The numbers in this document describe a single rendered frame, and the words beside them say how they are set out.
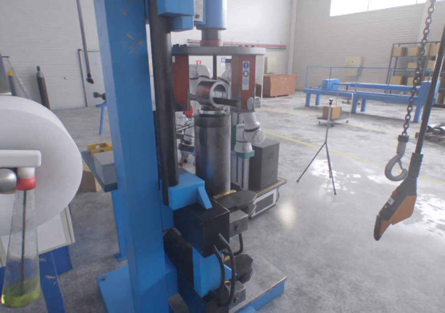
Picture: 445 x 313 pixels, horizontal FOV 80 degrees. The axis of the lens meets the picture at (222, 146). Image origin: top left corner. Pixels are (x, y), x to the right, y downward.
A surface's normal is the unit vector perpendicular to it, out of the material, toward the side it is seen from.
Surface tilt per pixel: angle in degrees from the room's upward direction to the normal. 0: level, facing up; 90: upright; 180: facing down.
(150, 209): 90
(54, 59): 90
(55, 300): 90
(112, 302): 0
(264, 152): 90
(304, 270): 0
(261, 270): 0
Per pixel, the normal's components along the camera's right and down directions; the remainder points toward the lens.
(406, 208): -0.16, 0.30
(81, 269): 0.00, -0.95
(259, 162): -0.73, 0.21
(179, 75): 0.37, 0.28
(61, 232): 0.58, 0.25
